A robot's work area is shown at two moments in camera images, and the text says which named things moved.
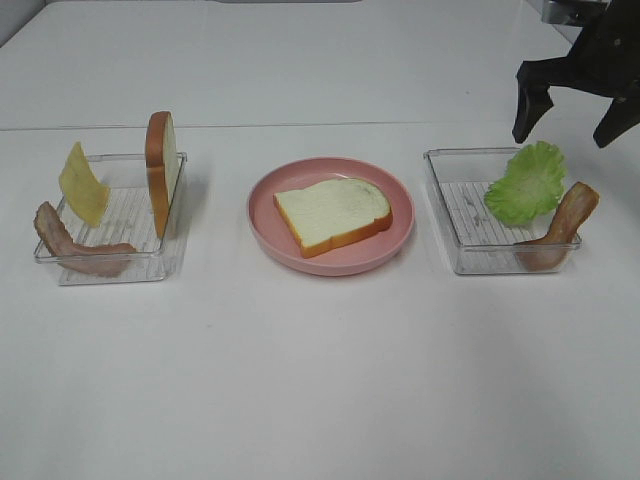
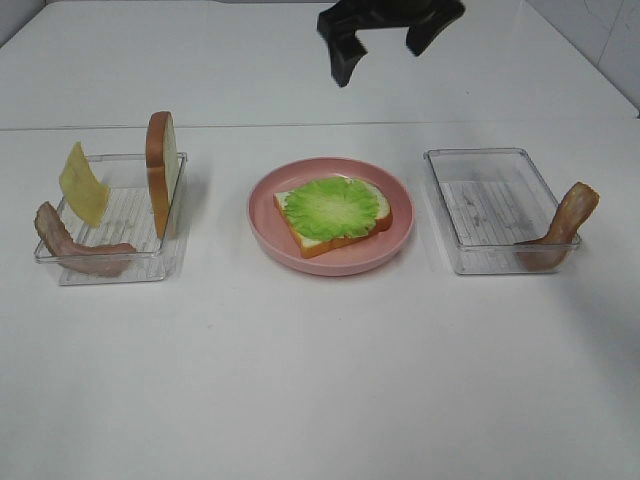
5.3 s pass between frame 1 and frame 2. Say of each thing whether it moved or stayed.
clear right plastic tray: stayed
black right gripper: moved
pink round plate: stayed
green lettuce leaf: moved
